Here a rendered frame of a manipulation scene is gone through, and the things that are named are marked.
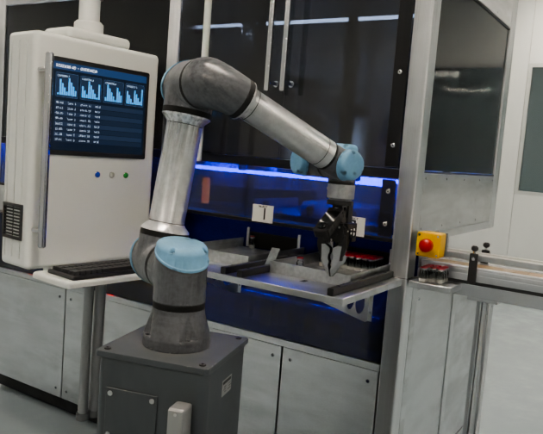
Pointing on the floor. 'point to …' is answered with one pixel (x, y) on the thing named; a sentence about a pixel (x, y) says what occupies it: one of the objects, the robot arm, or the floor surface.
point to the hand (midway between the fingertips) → (329, 272)
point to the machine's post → (408, 213)
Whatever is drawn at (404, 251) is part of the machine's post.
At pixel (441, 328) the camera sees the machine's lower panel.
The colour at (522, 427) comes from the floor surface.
